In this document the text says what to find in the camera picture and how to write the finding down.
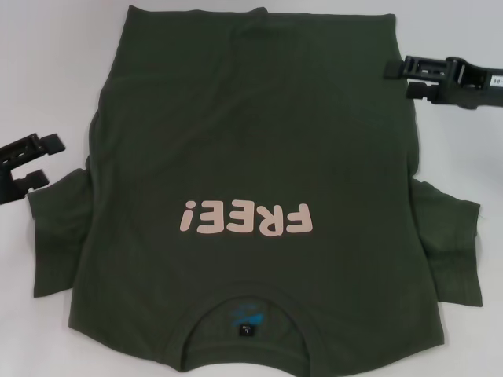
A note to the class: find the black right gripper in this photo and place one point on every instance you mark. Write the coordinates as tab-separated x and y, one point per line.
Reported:
475	86

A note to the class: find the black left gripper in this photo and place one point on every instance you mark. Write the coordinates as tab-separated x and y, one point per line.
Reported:
8	184

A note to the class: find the dark green FREE t-shirt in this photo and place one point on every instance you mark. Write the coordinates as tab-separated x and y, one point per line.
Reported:
251	137

